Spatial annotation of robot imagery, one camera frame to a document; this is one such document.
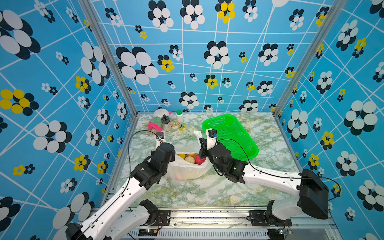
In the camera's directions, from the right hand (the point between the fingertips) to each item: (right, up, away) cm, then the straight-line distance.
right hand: (202, 138), depth 75 cm
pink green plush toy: (-32, +9, +30) cm, 45 cm away
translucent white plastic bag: (-11, -18, +6) cm, 22 cm away
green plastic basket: (+23, +2, +33) cm, 40 cm away
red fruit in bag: (-2, -14, +12) cm, 19 cm away
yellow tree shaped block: (-14, +6, +36) cm, 39 cm away
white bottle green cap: (-15, +13, +34) cm, 39 cm away
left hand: (-17, -4, 0) cm, 17 cm away
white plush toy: (-31, +16, +37) cm, 51 cm away
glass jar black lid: (-25, +6, +33) cm, 42 cm away
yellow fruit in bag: (-11, -12, +17) cm, 23 cm away
